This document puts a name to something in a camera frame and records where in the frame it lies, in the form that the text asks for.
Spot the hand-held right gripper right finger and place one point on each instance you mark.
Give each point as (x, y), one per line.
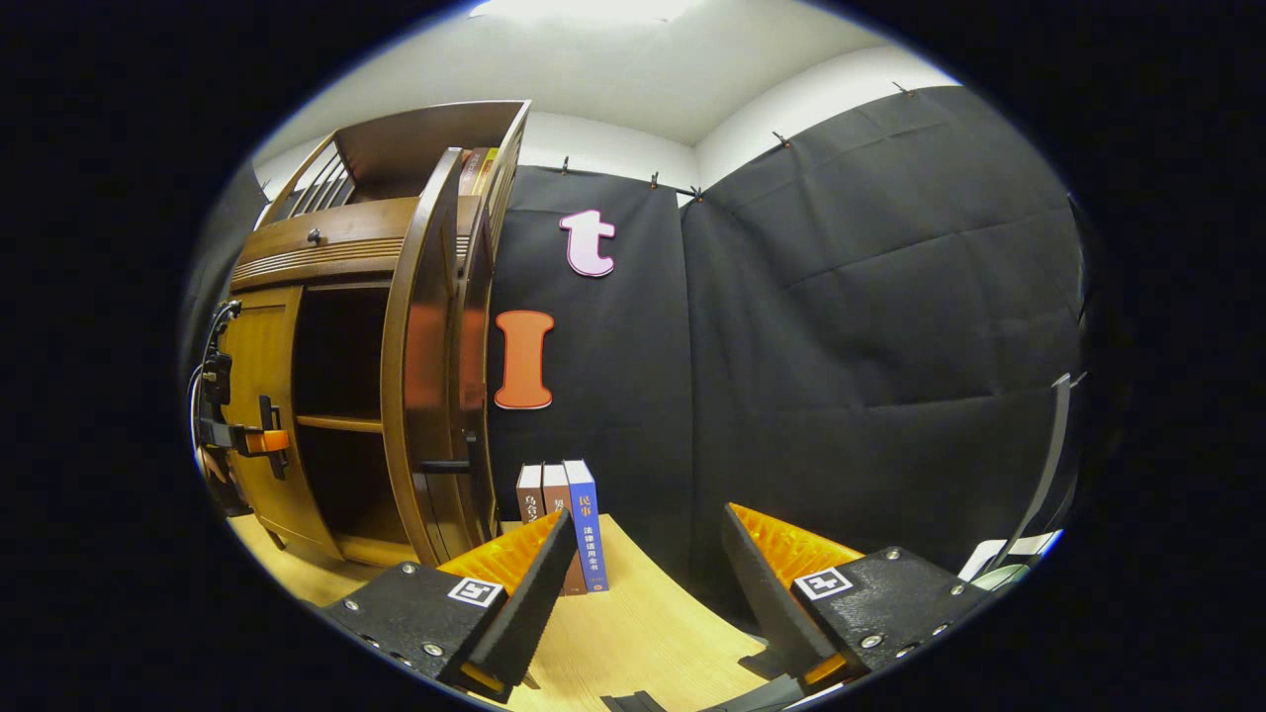
(762, 593)

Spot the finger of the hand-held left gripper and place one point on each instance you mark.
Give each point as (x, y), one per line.
(269, 441)

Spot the wooden cabinet door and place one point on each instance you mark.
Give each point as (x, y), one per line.
(425, 346)
(259, 346)

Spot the yellow spine book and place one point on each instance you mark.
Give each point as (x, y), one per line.
(489, 168)

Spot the wooden inner cabinet shelf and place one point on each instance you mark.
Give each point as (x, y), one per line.
(341, 423)

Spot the wooden double-door shoe cabinet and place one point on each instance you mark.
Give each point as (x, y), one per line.
(326, 232)

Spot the blue spine book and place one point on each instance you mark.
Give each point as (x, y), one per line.
(586, 524)

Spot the dark brown shelf book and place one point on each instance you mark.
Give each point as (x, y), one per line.
(471, 173)

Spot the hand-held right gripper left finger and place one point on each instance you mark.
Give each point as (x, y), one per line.
(539, 583)

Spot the black backdrop cloth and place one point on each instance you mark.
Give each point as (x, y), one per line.
(841, 346)

